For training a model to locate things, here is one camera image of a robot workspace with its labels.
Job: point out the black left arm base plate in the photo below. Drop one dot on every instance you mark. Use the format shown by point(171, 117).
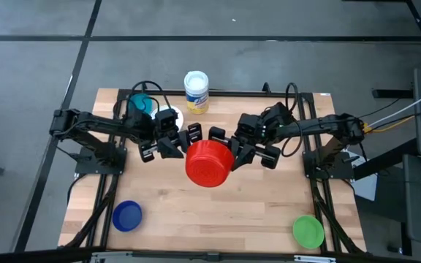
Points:
point(86, 166)

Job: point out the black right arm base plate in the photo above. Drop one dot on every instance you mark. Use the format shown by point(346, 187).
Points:
point(336, 170)

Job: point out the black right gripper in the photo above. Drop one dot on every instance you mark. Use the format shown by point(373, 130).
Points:
point(270, 157)

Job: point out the red plastic bowl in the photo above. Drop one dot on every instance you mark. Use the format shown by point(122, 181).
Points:
point(208, 164)

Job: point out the white paper sheet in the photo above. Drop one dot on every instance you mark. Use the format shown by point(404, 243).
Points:
point(365, 186)

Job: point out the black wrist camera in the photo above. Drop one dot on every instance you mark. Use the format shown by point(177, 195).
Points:
point(247, 128)
point(166, 120)

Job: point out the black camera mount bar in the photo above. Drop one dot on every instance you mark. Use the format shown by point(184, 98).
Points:
point(31, 255)

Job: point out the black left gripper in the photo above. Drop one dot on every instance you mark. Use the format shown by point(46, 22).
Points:
point(148, 150)

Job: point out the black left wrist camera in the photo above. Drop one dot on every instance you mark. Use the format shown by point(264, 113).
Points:
point(166, 120)

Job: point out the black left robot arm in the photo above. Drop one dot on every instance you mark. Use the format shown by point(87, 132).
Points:
point(97, 124)

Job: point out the Lysol wipes canister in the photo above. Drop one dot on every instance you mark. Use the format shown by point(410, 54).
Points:
point(197, 95)

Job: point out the white plastic bowl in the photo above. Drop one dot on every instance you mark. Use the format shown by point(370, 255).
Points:
point(180, 119)

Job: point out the teal cup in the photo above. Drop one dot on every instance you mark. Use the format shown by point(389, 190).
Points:
point(142, 104)

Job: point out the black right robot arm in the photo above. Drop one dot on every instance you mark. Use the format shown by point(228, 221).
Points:
point(324, 124)

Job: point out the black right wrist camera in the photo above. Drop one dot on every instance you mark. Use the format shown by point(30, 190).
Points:
point(247, 128)

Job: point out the black aluminium table frame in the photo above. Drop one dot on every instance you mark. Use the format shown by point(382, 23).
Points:
point(232, 93)

